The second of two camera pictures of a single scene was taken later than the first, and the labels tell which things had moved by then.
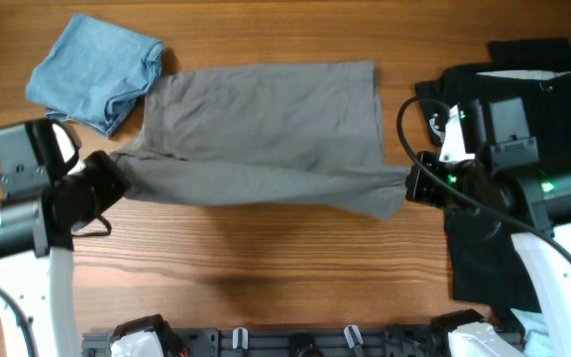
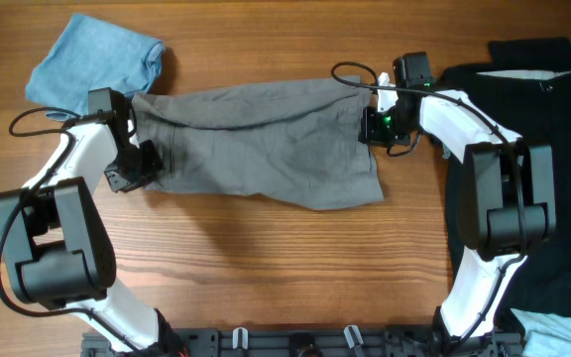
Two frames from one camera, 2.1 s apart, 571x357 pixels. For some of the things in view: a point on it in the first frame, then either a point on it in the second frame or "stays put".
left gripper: (99, 163) -> (154, 166)
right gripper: (419, 187) -> (370, 134)
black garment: (487, 263) stays put
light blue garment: (529, 324) stays put
